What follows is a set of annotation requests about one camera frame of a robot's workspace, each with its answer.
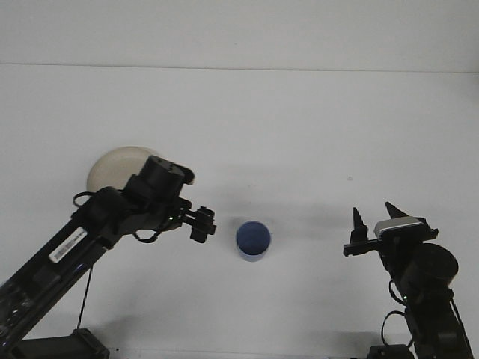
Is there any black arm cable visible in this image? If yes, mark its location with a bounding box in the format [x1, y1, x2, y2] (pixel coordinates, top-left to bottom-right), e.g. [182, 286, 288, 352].
[380, 280, 469, 347]
[72, 191, 168, 332]

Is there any pale round plate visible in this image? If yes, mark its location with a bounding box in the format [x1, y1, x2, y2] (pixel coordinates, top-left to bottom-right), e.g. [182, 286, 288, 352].
[86, 145, 162, 191]

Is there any pale blue cup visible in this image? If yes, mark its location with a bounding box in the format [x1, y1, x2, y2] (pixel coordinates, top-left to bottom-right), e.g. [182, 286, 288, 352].
[235, 220, 272, 263]

